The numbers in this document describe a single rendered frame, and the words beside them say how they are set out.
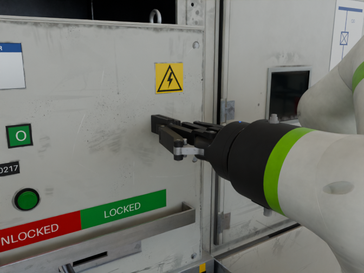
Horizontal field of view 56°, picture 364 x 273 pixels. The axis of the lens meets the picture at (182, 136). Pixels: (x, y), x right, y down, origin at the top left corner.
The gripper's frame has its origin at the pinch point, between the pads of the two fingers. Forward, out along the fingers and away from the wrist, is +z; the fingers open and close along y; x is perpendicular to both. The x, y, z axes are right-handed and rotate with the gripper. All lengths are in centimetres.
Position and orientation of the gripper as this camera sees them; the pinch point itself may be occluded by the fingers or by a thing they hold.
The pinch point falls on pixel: (165, 126)
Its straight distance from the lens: 56.2
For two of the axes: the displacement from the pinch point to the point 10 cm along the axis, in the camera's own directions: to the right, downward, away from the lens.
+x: 0.0, -9.7, -2.4
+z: -5.5, -2.0, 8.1
